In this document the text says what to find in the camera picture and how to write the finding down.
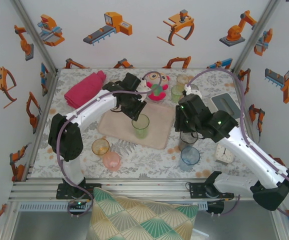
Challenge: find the beige rectangular tray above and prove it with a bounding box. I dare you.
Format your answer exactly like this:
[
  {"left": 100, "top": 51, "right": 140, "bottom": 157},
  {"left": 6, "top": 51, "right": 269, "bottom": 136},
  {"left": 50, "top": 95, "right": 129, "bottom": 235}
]
[{"left": 97, "top": 101, "right": 176, "bottom": 151}]

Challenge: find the black controller box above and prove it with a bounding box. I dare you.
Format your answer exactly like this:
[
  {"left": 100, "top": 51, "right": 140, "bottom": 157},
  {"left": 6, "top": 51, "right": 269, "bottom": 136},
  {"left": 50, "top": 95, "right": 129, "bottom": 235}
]
[
  {"left": 208, "top": 199, "right": 225, "bottom": 217},
  {"left": 68, "top": 199, "right": 89, "bottom": 210}
]

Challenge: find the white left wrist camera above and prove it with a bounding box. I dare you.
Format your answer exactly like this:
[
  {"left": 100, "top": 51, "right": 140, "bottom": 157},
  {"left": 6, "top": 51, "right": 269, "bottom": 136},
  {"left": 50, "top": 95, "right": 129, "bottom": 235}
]
[{"left": 135, "top": 77, "right": 149, "bottom": 101}]

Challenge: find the white slotted cable duct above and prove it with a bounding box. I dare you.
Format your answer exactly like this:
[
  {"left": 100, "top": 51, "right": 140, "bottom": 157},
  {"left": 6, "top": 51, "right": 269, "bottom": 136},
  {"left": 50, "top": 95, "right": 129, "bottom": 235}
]
[{"left": 16, "top": 201, "right": 209, "bottom": 212}]

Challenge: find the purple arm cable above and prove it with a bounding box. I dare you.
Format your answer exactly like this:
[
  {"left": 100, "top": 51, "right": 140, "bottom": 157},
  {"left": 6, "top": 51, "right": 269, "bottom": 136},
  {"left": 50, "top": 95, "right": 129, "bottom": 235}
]
[
  {"left": 56, "top": 71, "right": 164, "bottom": 220},
  {"left": 185, "top": 67, "right": 289, "bottom": 221}
]

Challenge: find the wide aluminium frame rail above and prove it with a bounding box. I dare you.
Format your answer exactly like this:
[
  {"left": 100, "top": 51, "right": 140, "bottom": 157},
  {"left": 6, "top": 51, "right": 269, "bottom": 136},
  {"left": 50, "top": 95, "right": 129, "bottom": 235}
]
[{"left": 8, "top": 178, "right": 260, "bottom": 202}]

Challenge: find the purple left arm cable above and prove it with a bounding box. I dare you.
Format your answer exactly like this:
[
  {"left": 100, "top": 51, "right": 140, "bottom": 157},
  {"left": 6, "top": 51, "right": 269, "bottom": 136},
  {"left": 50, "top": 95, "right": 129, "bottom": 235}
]
[{"left": 56, "top": 71, "right": 164, "bottom": 220}]

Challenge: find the folded pink cloth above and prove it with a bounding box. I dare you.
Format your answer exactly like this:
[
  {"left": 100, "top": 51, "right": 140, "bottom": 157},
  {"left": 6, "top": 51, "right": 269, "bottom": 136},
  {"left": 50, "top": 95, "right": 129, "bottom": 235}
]
[{"left": 63, "top": 69, "right": 108, "bottom": 110}]

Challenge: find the short amber drinking glass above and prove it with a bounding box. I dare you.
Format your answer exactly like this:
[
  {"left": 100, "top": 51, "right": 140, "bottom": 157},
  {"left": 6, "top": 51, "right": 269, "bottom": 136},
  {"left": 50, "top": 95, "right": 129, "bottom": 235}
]
[{"left": 91, "top": 138, "right": 111, "bottom": 157}]

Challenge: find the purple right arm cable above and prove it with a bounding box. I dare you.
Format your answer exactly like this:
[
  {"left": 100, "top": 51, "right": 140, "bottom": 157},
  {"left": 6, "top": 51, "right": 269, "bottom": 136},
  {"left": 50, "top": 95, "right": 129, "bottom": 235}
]
[{"left": 185, "top": 67, "right": 289, "bottom": 221}]

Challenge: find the green and beige patterned pillow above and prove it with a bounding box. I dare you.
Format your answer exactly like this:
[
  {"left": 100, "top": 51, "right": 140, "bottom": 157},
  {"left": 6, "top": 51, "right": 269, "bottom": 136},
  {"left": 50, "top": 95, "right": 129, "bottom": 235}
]
[{"left": 85, "top": 186, "right": 200, "bottom": 240}]

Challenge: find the large green drinking glass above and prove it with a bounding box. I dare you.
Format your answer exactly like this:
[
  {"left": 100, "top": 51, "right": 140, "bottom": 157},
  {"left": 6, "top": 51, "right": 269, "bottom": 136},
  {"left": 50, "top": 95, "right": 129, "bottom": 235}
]
[{"left": 131, "top": 113, "right": 151, "bottom": 140}]

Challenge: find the blue drinking glass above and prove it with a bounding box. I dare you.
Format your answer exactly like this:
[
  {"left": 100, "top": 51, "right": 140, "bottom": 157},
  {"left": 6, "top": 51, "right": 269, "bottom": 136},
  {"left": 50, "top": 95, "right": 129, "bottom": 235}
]
[{"left": 178, "top": 146, "right": 201, "bottom": 172}]

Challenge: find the salmon textured drinking glass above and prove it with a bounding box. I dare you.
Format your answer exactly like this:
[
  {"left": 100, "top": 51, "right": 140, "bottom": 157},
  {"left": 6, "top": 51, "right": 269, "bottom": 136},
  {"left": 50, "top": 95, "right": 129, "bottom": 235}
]
[{"left": 101, "top": 151, "right": 122, "bottom": 172}]

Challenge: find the white square alarm clock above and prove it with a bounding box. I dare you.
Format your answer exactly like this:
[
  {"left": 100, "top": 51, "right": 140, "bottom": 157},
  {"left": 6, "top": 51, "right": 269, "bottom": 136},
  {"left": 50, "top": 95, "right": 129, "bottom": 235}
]
[{"left": 213, "top": 142, "right": 235, "bottom": 165}]

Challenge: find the small green drinking glass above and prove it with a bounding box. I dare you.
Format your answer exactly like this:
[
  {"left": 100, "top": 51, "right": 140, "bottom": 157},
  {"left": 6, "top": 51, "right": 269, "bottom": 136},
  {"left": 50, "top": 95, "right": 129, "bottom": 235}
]
[{"left": 170, "top": 84, "right": 185, "bottom": 104}]

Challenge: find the plush toy with glasses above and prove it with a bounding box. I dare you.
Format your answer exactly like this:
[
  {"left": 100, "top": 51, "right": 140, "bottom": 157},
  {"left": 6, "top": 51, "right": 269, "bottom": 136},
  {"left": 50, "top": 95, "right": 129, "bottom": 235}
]
[{"left": 144, "top": 71, "right": 172, "bottom": 102}]

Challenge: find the pale amber faceted glass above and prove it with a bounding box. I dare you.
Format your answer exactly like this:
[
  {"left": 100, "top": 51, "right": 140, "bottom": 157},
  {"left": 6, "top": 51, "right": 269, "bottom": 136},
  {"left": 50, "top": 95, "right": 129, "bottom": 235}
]
[{"left": 176, "top": 74, "right": 191, "bottom": 88}]

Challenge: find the floral print tablecloth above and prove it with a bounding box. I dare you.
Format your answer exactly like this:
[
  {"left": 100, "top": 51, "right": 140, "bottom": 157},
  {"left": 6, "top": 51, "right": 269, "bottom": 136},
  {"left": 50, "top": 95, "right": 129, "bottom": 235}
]
[{"left": 30, "top": 67, "right": 257, "bottom": 180}]

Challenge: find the white and grey tissue box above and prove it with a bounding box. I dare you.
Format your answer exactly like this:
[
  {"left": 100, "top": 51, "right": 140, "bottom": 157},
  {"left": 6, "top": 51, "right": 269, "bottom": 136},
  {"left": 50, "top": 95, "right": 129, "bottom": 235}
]
[{"left": 210, "top": 92, "right": 245, "bottom": 120}]

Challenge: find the large grey drinking glass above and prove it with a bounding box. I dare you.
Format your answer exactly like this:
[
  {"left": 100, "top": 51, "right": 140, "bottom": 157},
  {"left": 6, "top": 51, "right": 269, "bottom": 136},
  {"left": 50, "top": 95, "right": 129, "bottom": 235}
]
[{"left": 178, "top": 129, "right": 200, "bottom": 153}]

